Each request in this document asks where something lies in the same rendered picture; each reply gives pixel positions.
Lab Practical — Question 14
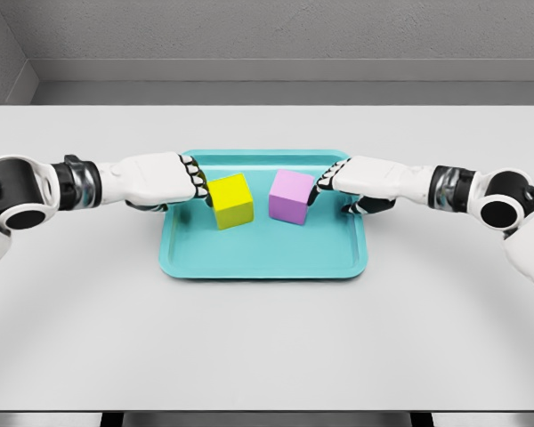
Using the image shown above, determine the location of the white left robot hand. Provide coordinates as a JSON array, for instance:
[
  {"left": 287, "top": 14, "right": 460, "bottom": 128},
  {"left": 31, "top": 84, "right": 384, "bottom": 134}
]
[{"left": 124, "top": 151, "right": 214, "bottom": 213}]

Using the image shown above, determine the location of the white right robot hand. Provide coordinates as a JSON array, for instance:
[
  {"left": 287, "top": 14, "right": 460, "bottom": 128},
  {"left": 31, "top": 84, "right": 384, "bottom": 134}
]
[{"left": 307, "top": 155, "right": 411, "bottom": 217}]

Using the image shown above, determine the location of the yellow cube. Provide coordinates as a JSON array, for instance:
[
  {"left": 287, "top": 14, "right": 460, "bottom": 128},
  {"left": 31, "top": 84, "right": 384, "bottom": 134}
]
[{"left": 206, "top": 173, "right": 255, "bottom": 231}]

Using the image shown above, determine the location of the pink cube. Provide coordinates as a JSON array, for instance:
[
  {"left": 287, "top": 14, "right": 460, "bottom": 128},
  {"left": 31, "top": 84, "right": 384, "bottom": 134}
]
[{"left": 268, "top": 168, "right": 316, "bottom": 227}]

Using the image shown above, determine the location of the teal tray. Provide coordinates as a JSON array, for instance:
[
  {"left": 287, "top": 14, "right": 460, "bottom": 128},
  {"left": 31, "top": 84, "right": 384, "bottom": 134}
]
[{"left": 158, "top": 149, "right": 368, "bottom": 281}]

